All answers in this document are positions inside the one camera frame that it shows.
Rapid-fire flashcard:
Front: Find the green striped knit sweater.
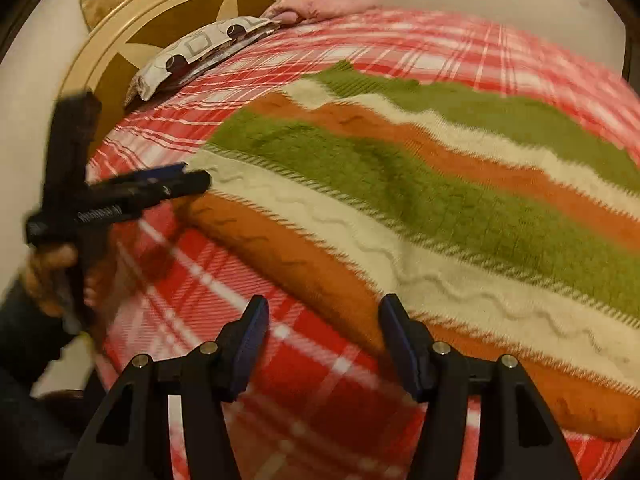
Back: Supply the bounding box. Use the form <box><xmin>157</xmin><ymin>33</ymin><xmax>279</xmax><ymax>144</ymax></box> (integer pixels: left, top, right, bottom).
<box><xmin>177</xmin><ymin>62</ymin><xmax>639</xmax><ymax>439</ymax></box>

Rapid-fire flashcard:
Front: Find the person's left hand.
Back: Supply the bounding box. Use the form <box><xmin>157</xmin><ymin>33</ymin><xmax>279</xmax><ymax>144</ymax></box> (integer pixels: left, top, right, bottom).
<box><xmin>22</xmin><ymin>242</ymin><xmax>114</xmax><ymax>319</ymax></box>

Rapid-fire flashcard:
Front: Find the cream wooden headboard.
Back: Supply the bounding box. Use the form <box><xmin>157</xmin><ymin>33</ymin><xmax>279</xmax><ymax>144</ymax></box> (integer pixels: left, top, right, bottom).
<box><xmin>60</xmin><ymin>0</ymin><xmax>278</xmax><ymax>153</ymax></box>

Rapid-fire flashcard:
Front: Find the white grey patterned pillow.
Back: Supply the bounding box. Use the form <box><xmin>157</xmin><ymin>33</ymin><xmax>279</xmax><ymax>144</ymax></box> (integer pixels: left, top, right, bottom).
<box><xmin>124</xmin><ymin>16</ymin><xmax>280</xmax><ymax>106</ymax></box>

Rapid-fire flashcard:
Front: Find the pink pillow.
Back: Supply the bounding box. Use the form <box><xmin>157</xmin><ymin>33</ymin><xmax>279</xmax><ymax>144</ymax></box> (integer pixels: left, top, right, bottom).
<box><xmin>262</xmin><ymin>0</ymin><xmax>378</xmax><ymax>26</ymax></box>

